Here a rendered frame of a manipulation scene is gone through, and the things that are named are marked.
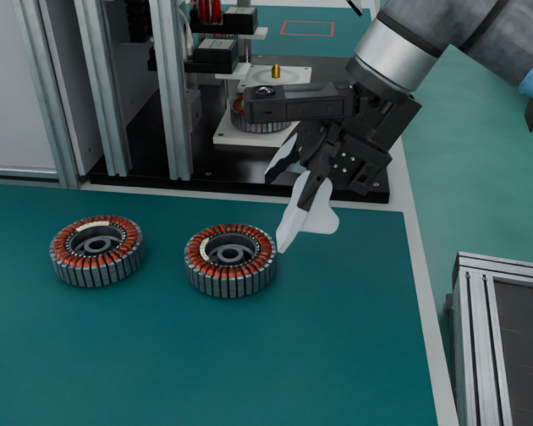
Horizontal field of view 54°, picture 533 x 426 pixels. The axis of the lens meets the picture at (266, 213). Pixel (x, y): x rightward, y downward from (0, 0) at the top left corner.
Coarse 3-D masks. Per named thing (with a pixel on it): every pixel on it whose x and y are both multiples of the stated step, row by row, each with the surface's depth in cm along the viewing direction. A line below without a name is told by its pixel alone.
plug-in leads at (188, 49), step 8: (184, 16) 86; (152, 40) 86; (184, 40) 86; (192, 40) 90; (152, 48) 88; (184, 48) 86; (192, 48) 91; (152, 56) 88; (184, 56) 87; (192, 56) 89
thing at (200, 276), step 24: (192, 240) 64; (216, 240) 66; (240, 240) 66; (264, 240) 64; (192, 264) 61; (216, 264) 61; (240, 264) 61; (264, 264) 61; (216, 288) 60; (240, 288) 60
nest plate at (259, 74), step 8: (256, 72) 117; (264, 72) 117; (280, 72) 117; (288, 72) 117; (296, 72) 117; (304, 72) 117; (240, 80) 113; (248, 80) 113; (256, 80) 113; (264, 80) 113; (272, 80) 113; (280, 80) 113; (288, 80) 113; (296, 80) 113; (304, 80) 113; (240, 88) 110
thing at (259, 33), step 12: (228, 12) 106; (240, 12) 106; (252, 12) 107; (192, 24) 108; (204, 24) 108; (228, 24) 107; (240, 24) 106; (252, 24) 106; (240, 36) 108; (252, 36) 108; (264, 36) 108
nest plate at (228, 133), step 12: (228, 108) 100; (228, 120) 96; (216, 132) 91; (228, 132) 91; (240, 132) 91; (252, 132) 91; (276, 132) 91; (288, 132) 91; (228, 144) 90; (240, 144) 90; (252, 144) 89; (264, 144) 89; (276, 144) 89
